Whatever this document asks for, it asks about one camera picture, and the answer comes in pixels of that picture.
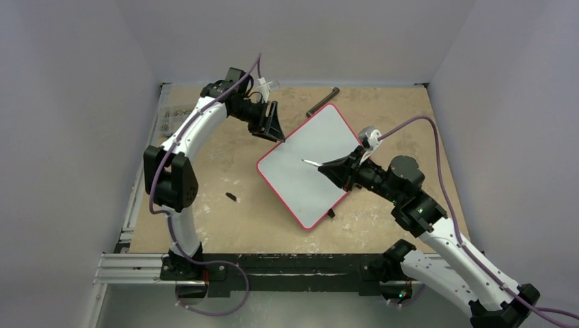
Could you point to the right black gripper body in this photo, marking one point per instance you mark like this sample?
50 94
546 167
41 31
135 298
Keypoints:
351 167

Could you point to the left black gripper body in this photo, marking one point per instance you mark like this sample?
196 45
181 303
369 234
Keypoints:
256 117

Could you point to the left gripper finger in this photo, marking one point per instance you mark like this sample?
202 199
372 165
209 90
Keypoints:
274 116
270 135

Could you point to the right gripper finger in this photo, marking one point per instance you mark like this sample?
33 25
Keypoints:
347 162
340 175

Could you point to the white whiteboard marker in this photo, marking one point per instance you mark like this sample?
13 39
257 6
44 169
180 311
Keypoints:
313 163

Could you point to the red framed whiteboard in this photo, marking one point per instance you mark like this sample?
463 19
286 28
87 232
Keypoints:
307 194

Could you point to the black marker cap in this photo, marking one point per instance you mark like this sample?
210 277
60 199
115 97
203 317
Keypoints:
231 196

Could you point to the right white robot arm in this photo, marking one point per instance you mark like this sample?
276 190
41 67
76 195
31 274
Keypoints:
463 276

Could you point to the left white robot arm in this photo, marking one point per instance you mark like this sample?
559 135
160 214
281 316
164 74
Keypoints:
170 181

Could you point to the clear plastic screw box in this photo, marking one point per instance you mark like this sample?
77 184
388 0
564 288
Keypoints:
171 117

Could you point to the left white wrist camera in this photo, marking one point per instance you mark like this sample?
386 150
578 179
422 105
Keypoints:
265 88

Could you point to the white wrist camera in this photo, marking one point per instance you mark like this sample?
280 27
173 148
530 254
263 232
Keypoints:
370 140
265 88

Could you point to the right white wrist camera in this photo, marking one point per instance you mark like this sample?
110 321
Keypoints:
370 140

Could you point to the black whiteboard stand bracket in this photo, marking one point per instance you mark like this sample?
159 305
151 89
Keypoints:
322 102

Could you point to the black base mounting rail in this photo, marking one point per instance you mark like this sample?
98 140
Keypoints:
217 275

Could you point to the aluminium frame rail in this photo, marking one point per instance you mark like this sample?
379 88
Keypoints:
141 242

